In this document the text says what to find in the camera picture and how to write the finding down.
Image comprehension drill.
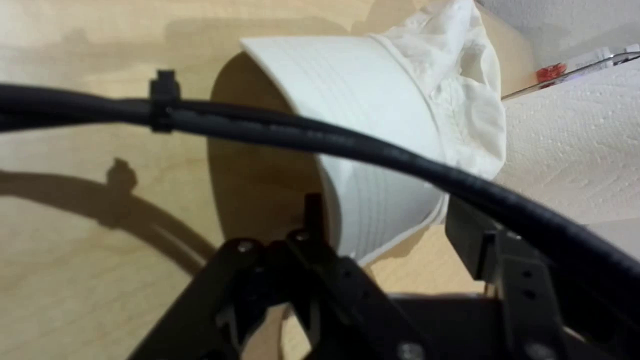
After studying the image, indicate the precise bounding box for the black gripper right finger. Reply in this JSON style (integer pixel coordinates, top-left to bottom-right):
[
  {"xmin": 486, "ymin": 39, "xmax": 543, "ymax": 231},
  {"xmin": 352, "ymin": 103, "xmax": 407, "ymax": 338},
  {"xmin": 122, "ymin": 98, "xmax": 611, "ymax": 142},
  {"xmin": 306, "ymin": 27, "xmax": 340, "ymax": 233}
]
[{"xmin": 445, "ymin": 196, "xmax": 576, "ymax": 360}]

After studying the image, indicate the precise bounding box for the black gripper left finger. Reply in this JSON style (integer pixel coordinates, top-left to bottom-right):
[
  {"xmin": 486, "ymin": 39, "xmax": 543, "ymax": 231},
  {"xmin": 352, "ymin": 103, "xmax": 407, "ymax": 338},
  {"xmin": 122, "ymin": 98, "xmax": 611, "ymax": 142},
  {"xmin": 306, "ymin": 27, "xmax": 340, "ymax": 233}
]
[{"xmin": 128, "ymin": 192, "xmax": 436, "ymax": 360}]

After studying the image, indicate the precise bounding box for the white cap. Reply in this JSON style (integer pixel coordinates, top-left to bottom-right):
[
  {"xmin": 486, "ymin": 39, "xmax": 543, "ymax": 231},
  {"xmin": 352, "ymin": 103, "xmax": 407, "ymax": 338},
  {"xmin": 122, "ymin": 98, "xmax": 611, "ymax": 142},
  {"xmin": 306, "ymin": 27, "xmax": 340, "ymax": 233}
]
[{"xmin": 238, "ymin": 0, "xmax": 508, "ymax": 268}]

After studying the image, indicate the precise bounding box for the small red white tag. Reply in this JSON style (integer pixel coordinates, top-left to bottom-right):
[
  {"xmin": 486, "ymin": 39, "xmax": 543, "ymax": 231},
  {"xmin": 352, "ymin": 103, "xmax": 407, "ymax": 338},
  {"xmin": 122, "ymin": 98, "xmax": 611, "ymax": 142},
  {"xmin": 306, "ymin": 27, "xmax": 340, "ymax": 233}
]
[{"xmin": 501, "ymin": 45, "xmax": 640, "ymax": 103}]

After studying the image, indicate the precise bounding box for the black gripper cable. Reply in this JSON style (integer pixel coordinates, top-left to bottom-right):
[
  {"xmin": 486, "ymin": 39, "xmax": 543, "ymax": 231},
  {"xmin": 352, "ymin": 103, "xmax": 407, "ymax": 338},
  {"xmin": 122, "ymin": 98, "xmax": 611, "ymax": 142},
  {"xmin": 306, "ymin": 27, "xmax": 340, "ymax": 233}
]
[{"xmin": 0, "ymin": 69, "xmax": 640, "ymax": 297}]

